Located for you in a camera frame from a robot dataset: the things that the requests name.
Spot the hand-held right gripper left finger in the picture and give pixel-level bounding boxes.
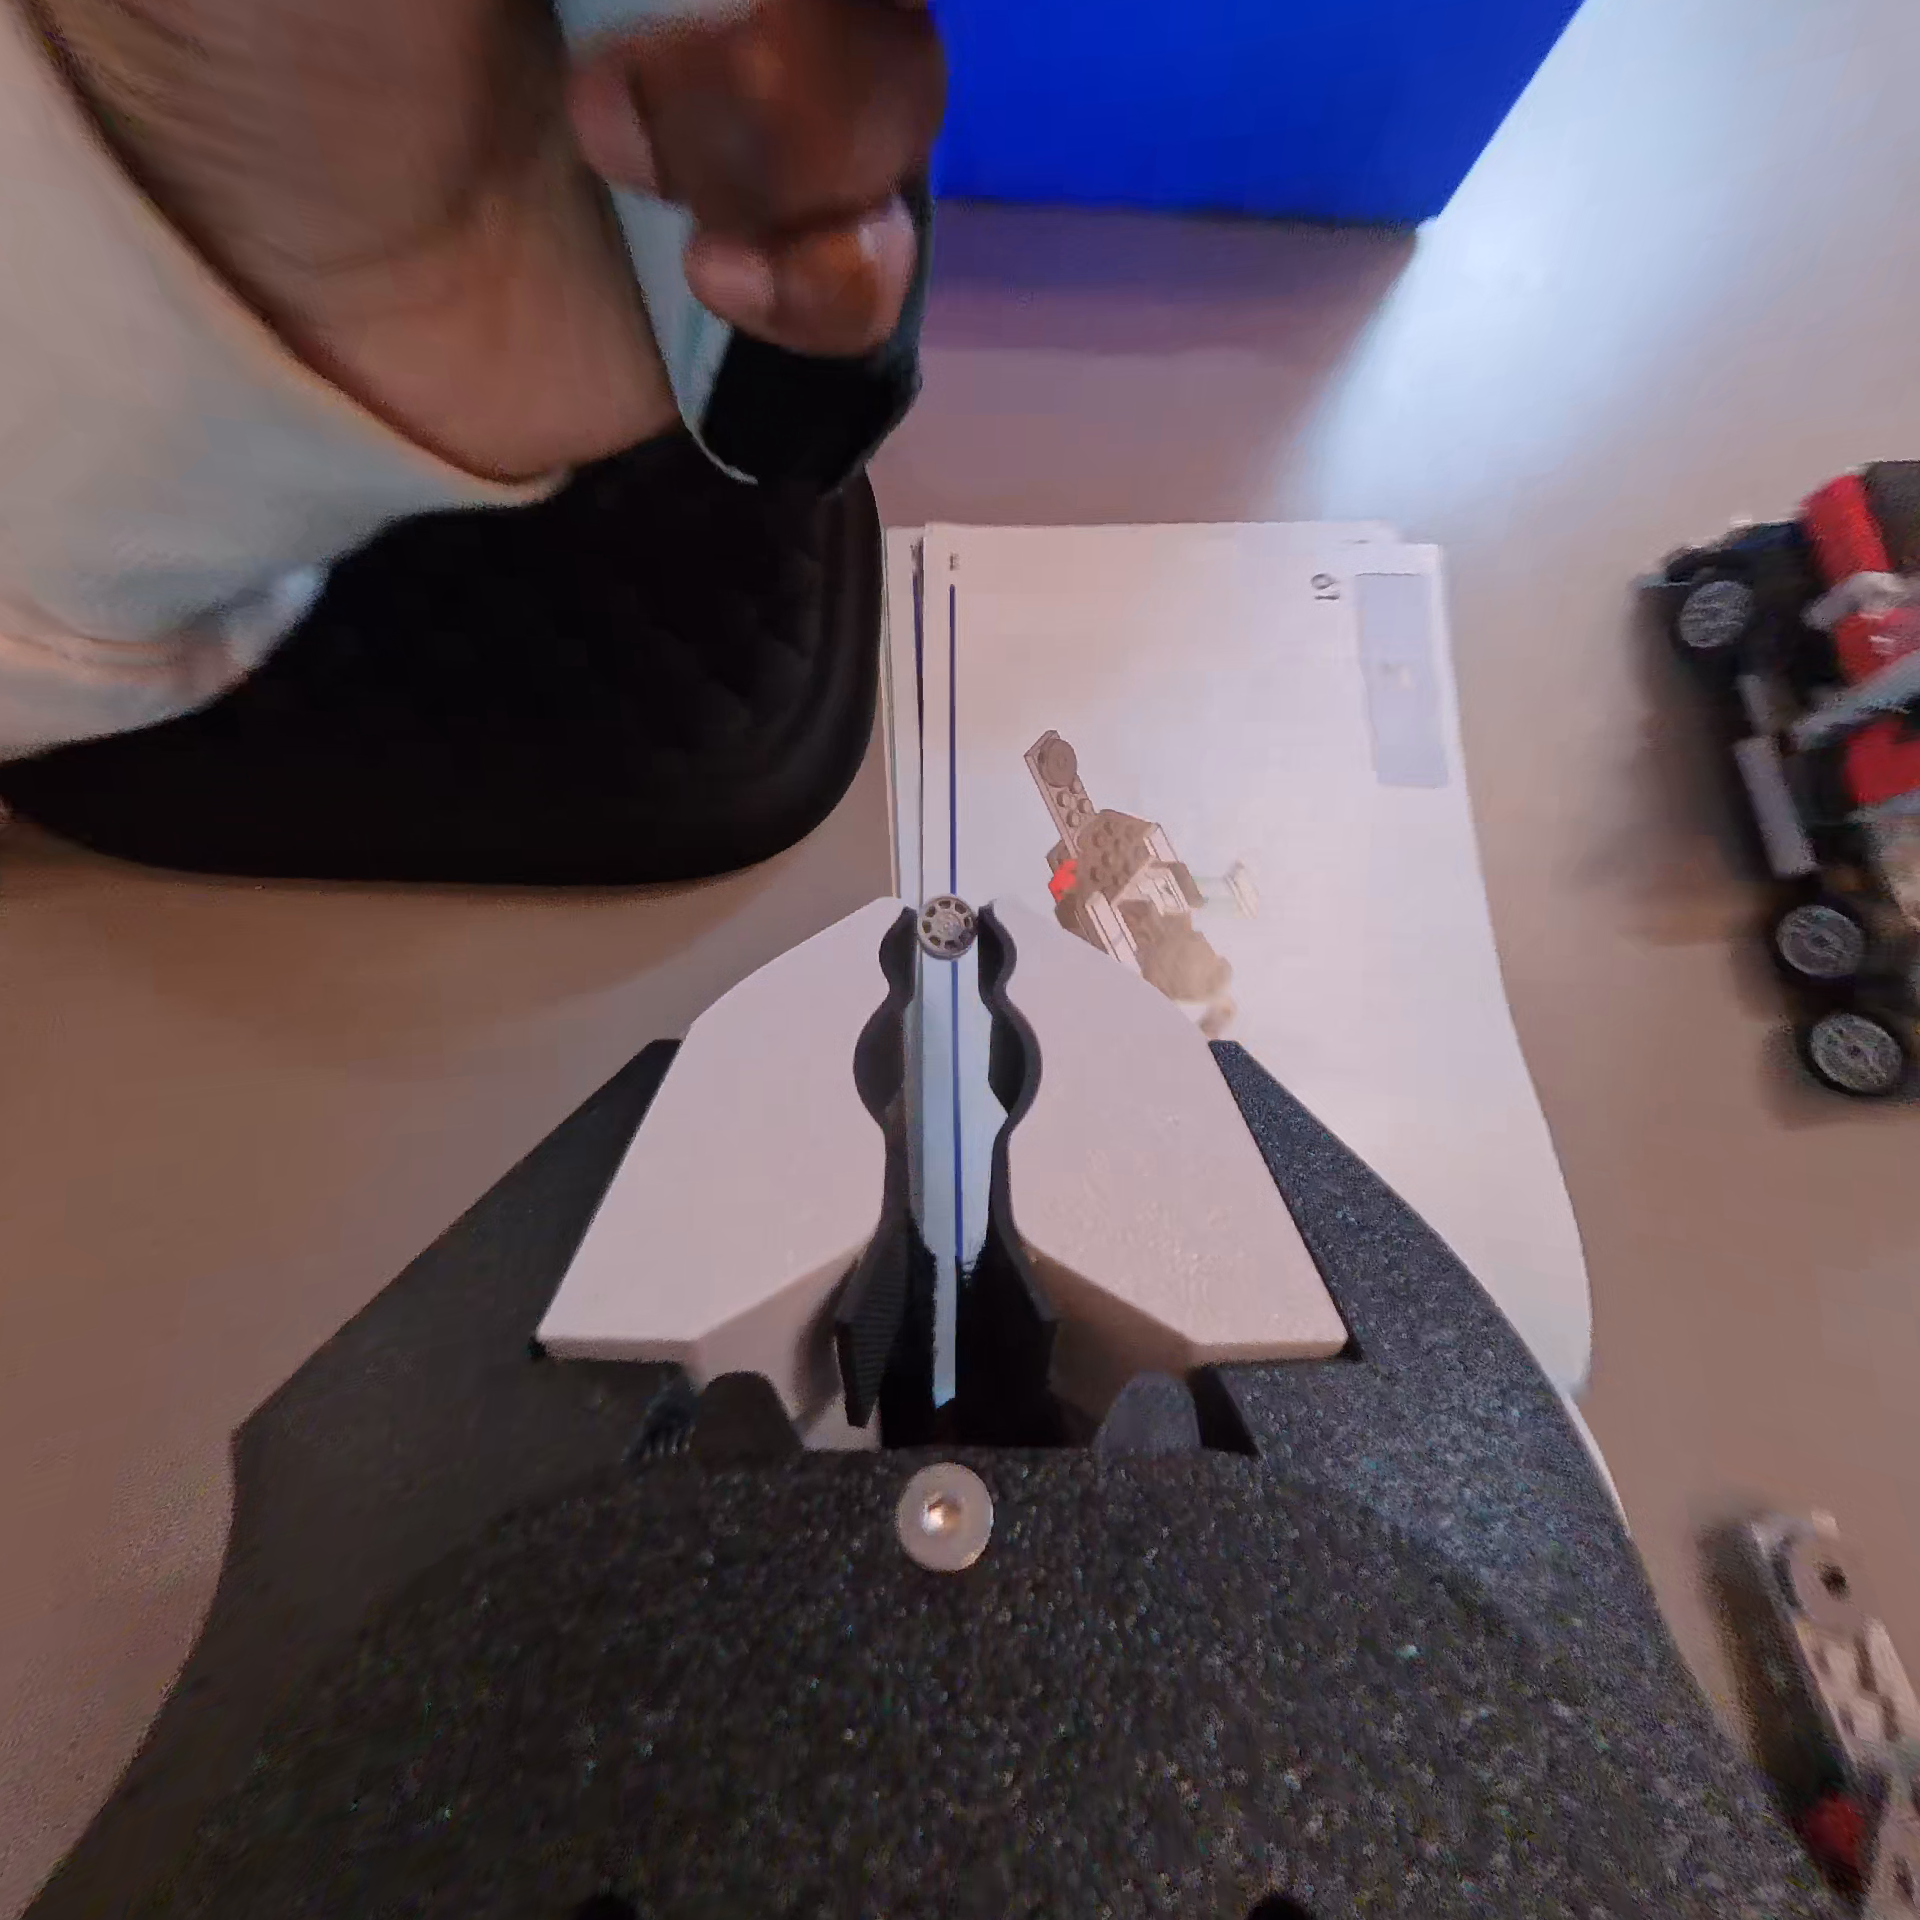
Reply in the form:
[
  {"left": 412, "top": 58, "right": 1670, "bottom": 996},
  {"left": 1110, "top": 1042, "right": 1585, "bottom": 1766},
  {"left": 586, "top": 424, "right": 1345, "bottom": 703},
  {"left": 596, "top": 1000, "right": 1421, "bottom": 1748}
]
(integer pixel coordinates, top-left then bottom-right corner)
[{"left": 534, "top": 895, "right": 938, "bottom": 1450}]

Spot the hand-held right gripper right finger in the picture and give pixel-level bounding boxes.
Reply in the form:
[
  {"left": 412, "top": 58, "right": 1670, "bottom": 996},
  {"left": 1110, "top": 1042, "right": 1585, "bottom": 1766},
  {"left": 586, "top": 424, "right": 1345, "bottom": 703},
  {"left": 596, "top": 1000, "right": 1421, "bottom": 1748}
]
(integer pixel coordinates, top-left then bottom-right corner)
[{"left": 967, "top": 895, "right": 1348, "bottom": 1442}]

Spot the lego instruction booklet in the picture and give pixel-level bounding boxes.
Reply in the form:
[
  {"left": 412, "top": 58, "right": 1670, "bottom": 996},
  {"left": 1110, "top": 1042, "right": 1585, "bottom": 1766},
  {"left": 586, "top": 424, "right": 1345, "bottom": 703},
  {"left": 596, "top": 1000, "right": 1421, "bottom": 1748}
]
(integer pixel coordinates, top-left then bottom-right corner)
[{"left": 885, "top": 518, "right": 1594, "bottom": 1404}]

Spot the grey white lego assembly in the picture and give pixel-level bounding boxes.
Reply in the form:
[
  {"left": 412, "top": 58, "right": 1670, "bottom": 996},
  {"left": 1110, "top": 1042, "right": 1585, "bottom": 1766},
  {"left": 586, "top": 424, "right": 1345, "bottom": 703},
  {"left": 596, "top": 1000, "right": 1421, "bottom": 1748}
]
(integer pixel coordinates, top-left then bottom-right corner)
[{"left": 1702, "top": 1506, "right": 1920, "bottom": 1906}]

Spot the red black lego truck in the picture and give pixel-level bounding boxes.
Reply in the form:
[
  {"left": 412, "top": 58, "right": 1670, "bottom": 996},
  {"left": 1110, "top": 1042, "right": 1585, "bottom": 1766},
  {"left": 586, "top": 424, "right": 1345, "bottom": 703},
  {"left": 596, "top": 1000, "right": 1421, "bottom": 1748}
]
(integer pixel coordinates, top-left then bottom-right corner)
[{"left": 1640, "top": 458, "right": 1920, "bottom": 1103}]

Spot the person's left hand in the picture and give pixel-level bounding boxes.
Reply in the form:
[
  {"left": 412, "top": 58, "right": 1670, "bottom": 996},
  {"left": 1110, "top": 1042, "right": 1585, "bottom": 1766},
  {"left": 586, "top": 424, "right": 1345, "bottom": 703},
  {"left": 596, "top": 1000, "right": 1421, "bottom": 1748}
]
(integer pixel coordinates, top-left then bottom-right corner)
[{"left": 568, "top": 0, "right": 951, "bottom": 356}]

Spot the blue plastic bin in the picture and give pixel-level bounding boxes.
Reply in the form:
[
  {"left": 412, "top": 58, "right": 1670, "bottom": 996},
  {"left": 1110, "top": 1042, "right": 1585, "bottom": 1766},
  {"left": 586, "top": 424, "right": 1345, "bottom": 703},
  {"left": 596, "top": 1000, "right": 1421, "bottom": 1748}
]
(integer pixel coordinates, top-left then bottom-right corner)
[{"left": 927, "top": 0, "right": 1589, "bottom": 230}]

